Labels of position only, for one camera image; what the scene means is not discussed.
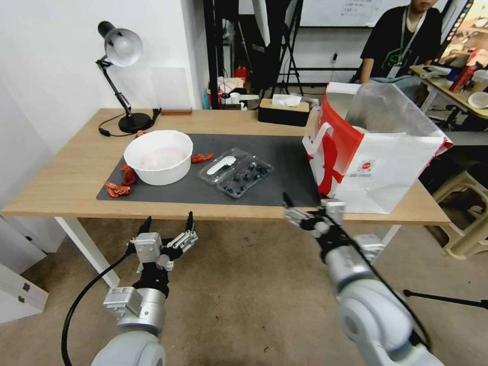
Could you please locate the white reflector panel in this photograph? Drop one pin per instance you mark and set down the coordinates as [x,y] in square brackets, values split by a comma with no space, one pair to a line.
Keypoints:
[263,21]

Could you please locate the person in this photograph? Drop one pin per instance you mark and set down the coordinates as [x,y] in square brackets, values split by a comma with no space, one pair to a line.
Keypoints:
[400,42]

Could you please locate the small wooden strip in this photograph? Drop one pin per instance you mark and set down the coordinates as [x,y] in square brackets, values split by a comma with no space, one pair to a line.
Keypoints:
[176,111]

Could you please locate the black office chair base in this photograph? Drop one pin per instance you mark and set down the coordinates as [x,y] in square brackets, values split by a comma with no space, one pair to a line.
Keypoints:
[451,118]

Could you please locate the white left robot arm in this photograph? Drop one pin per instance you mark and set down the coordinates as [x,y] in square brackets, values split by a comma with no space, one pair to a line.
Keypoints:
[145,309]

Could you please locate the clear plastic takeout container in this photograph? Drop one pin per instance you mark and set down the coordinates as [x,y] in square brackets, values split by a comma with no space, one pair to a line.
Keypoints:
[228,169]

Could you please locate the white plastic spoon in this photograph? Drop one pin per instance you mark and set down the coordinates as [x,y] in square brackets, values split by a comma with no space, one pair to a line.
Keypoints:
[219,166]

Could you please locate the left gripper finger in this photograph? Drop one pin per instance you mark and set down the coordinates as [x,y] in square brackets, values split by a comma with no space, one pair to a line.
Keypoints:
[187,240]
[146,227]

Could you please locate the red carton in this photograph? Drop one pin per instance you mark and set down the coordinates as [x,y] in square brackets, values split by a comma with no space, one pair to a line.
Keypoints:
[462,78]

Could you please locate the white box red lines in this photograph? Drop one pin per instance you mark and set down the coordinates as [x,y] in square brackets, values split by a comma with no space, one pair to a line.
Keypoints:
[230,84]

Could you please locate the white paper cup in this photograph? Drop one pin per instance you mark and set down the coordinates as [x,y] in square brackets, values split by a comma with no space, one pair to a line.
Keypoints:
[481,82]

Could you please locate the wooden side table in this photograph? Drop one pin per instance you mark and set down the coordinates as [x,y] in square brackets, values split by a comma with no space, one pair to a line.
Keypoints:
[442,85]

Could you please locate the whiteboard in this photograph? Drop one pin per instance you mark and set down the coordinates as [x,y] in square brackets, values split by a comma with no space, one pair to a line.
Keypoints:
[343,13]

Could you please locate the dark grey desk mat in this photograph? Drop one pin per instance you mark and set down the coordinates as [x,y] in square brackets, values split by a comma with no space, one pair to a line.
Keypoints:
[282,171]

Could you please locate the small red box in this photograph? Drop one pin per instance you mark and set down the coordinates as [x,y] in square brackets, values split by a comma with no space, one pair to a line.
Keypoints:
[240,73]

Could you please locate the black folding stand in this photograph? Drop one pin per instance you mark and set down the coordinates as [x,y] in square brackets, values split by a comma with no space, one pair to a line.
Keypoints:
[291,45]

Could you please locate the black metal rack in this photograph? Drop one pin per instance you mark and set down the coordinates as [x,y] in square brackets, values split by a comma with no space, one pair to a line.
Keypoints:
[218,53]

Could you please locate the black desk lamp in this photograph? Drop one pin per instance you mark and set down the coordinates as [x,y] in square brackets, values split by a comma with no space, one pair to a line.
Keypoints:
[122,45]

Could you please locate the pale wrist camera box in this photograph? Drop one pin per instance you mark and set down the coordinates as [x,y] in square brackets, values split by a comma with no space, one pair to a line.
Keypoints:
[335,210]
[149,248]

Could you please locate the white tissue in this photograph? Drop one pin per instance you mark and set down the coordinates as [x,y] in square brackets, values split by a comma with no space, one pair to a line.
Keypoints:
[286,100]

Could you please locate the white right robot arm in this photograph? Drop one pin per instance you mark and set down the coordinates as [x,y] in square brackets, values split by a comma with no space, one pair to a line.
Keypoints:
[366,305]

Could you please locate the black tissue box wooden lid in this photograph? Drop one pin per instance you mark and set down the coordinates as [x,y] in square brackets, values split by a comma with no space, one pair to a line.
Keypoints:
[282,116]

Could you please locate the beige plastic stool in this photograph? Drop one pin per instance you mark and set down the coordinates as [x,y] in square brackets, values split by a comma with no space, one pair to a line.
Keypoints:
[465,217]

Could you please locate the small white bowl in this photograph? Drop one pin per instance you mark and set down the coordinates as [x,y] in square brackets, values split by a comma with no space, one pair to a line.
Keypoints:
[478,100]

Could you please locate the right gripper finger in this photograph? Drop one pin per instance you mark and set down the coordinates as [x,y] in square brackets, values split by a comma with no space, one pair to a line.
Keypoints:
[295,218]
[322,206]

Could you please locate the white round bowl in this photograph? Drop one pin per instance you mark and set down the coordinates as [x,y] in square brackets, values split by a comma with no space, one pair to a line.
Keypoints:
[160,169]

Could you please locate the wooden desk with white legs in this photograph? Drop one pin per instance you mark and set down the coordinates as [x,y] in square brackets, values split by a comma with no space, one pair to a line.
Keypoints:
[68,167]

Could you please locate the red and white takeout bag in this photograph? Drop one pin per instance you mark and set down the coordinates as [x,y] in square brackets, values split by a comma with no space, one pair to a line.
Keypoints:
[377,171]

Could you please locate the white cabinet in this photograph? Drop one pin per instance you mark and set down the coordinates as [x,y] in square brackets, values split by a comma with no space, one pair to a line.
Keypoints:
[23,267]

